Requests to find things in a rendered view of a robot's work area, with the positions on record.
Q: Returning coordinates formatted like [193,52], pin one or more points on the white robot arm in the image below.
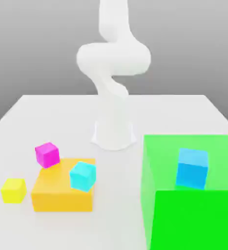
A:
[113,58]

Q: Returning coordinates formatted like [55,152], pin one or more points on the small cyan cube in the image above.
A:
[82,176]

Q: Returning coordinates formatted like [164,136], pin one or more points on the small magenta cube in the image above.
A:
[47,155]

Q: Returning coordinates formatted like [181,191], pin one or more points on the small blue cube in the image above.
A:
[191,173]

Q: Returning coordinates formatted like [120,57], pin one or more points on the small yellow cube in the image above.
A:
[13,191]

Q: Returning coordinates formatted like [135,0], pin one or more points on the large orange box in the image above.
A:
[61,193]

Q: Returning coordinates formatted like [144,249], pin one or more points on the large green box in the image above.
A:
[193,218]

